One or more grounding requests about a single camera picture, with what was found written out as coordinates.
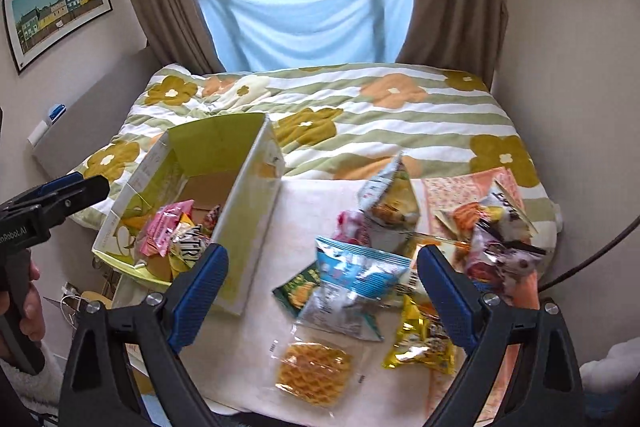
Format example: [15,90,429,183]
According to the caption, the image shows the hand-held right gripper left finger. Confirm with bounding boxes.
[59,243,236,427]

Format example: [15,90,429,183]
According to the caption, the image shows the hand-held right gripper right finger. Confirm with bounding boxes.
[416,244,583,427]

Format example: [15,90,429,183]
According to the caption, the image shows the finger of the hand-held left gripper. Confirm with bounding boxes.
[12,176,112,229]
[30,172,86,202]

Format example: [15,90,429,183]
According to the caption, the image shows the yellow snack packet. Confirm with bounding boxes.
[382,294,458,375]

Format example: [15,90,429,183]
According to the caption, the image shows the brown purple snack bag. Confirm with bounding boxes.
[465,217,546,293]

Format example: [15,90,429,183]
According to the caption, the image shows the cream orange snack bag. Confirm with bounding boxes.
[435,202,493,243]

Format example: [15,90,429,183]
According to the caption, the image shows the cardboard box with green inside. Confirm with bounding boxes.
[91,112,286,318]

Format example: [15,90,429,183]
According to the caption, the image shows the blue white snack bag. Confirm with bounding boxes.
[295,236,413,343]

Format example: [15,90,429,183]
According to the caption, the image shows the grey white potato chips bag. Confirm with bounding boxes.
[357,154,421,258]

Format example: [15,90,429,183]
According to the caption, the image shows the green snack packet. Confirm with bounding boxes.
[271,267,323,318]

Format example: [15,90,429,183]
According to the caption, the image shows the white packet with dark print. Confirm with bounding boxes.
[487,179,540,235]

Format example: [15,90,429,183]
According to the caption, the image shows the small pink snack bag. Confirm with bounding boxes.
[332,209,373,248]

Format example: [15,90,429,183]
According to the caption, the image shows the clear waffle packet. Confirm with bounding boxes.
[270,337,366,408]

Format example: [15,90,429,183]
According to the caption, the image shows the person's left hand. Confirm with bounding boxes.
[14,259,48,344]

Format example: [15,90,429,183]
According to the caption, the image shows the yellow black packet in box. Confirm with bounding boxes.
[167,224,213,280]

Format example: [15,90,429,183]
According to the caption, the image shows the pink snack packet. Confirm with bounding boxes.
[140,202,196,258]

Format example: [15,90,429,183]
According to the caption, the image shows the grey bedside board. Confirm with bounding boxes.
[32,52,166,178]

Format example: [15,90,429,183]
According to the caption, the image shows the yellow object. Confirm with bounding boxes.
[75,289,118,313]

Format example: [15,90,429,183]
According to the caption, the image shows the white fluffy cloth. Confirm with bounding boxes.
[580,339,640,393]

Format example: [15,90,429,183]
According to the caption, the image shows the floral striped blanket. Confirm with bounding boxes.
[67,62,563,268]

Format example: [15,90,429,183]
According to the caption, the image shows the light blue cloth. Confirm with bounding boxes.
[192,0,418,72]

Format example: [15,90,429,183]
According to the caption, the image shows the white wall socket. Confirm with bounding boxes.
[27,122,51,146]

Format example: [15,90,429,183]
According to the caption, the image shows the tangled cables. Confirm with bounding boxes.
[42,284,81,333]

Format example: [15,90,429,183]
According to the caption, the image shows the black cable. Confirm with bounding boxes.
[540,207,640,293]

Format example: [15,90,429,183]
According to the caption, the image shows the framed wall picture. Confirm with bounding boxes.
[2,0,113,75]

